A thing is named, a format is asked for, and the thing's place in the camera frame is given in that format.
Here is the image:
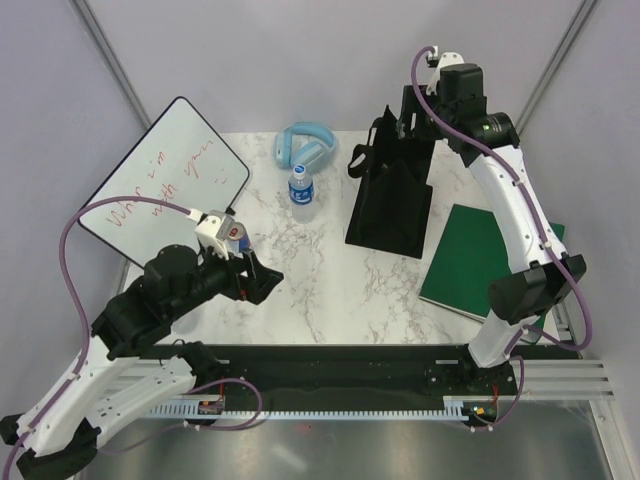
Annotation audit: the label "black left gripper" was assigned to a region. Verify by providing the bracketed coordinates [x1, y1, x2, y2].
[168, 239, 284, 320]

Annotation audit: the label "blue silver energy drink can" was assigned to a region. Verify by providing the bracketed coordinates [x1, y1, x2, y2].
[228, 221, 252, 256]

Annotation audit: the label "clear water bottle blue label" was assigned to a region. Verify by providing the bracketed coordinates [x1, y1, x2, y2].
[288, 164, 315, 223]

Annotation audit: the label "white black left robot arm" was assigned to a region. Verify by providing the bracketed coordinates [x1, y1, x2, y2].
[1, 245, 284, 479]

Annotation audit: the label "black canvas bag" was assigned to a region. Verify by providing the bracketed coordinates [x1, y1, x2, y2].
[345, 109, 435, 259]

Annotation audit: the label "light blue headphones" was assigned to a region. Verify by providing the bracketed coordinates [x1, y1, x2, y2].
[273, 122, 337, 175]

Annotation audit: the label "whiteboard with red writing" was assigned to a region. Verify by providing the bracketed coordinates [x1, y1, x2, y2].
[79, 97, 250, 266]

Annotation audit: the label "green binder folder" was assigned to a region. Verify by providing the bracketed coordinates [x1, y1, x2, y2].
[418, 203, 566, 346]

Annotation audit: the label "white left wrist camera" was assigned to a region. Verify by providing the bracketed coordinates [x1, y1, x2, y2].
[194, 211, 239, 260]

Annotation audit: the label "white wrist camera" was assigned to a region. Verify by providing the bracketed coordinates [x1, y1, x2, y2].
[194, 211, 239, 260]
[426, 46, 465, 70]

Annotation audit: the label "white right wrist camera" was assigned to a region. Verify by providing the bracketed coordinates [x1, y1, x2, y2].
[426, 46, 465, 70]

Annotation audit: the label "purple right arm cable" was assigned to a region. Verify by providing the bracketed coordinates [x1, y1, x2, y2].
[410, 45, 594, 354]

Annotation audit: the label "white cable duct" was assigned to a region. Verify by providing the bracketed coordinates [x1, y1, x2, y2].
[143, 396, 498, 422]

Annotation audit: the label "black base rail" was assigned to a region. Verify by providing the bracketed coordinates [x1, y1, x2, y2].
[144, 343, 581, 414]

